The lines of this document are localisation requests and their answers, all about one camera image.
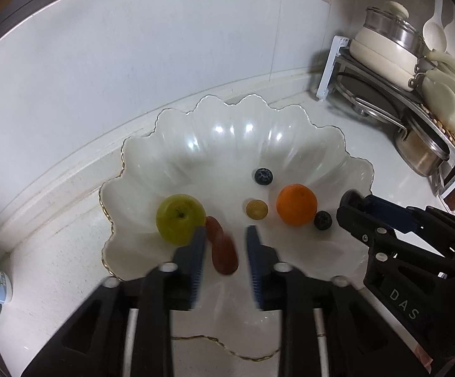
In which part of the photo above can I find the red date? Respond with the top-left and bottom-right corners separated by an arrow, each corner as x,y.
211,232 -> 239,276
206,216 -> 224,242

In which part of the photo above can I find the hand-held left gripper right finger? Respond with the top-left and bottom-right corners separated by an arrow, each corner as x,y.
245,226 -> 428,377

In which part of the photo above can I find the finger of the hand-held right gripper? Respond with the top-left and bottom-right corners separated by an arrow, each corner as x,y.
363,195 -> 455,241
337,191 -> 394,245

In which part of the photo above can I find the white grey kitchen rack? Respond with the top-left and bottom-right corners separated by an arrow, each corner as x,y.
316,35 -> 455,198

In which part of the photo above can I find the steel pan lid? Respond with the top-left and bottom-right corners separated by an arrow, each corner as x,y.
337,71 -> 403,122

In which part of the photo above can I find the green apple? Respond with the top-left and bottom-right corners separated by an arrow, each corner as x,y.
156,194 -> 207,245

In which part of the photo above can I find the steel cooking pot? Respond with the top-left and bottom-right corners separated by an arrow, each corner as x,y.
393,116 -> 451,177

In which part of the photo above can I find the white soup ladle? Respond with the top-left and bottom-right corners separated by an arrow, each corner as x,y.
422,0 -> 447,53

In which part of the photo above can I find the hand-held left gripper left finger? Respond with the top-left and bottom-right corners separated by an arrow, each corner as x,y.
21,226 -> 208,377

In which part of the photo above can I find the white pot glass lid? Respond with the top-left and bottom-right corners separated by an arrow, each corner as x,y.
364,1 -> 426,57

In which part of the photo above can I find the cream ceramic pot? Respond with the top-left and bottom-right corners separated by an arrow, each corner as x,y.
421,70 -> 455,134

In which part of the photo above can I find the orange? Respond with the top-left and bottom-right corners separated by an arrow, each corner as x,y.
276,183 -> 318,226

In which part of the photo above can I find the woven trivet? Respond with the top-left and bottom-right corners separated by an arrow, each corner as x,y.
428,112 -> 455,149

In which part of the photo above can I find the yellow-green grape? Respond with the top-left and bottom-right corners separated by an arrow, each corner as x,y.
245,199 -> 268,221

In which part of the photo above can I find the white scalloped bowl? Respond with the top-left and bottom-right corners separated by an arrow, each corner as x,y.
99,94 -> 375,362

